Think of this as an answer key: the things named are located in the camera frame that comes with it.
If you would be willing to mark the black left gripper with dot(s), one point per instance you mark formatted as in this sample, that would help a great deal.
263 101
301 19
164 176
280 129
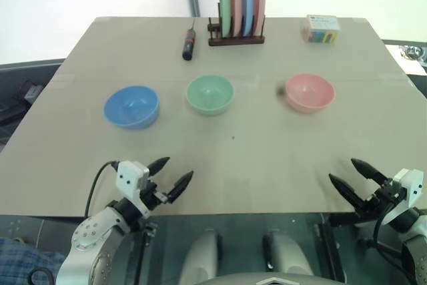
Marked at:
154 194

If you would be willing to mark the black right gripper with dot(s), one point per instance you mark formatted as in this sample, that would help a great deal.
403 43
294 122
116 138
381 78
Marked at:
382 198

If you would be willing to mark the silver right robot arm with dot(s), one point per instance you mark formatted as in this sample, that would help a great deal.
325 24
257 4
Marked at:
412 231

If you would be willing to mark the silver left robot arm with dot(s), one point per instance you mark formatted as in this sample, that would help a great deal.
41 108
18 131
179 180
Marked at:
87 235

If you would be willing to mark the blue bowl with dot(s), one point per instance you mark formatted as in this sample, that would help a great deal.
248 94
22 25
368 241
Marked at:
131 106

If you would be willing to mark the silver left robot leg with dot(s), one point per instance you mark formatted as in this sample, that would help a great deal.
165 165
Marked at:
203 258

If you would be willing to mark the silver robot leg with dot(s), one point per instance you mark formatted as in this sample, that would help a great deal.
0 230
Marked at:
287 255
203 258

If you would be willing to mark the green bowl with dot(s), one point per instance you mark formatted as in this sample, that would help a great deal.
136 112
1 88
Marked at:
209 94

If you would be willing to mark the pink red bowl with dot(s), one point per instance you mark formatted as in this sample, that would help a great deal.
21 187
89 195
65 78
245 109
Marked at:
310 92

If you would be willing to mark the silver right robot leg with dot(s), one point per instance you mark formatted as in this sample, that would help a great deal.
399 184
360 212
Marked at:
287 255

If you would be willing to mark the small dark crumb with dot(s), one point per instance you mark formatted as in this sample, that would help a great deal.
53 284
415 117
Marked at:
280 90

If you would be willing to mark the black red screwdriver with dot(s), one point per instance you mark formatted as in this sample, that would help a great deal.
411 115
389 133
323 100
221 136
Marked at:
189 43

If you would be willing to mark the dark wooden plate rack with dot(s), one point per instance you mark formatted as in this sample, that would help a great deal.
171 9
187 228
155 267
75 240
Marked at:
235 38

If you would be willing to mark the clear box with colourful items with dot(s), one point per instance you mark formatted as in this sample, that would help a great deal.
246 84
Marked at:
321 28

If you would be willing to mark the grey device on floor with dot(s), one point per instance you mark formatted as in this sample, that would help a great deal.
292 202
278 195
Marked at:
31 92

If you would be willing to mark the blue checked cloth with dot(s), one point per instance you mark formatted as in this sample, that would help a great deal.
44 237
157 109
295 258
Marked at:
23 258

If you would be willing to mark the green plate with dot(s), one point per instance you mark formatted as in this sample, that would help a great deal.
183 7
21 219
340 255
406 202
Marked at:
223 4

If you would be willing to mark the pink plate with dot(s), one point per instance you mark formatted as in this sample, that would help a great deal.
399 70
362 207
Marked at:
258 3
235 6

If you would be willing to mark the blue plate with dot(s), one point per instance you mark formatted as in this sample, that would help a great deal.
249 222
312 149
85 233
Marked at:
246 4

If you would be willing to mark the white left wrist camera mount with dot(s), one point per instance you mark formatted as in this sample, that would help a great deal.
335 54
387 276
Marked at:
130 178

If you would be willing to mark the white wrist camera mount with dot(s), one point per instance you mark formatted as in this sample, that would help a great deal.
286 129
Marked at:
410 185
130 178

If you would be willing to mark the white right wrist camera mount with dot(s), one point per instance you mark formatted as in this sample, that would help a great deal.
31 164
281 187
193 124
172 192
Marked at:
410 185

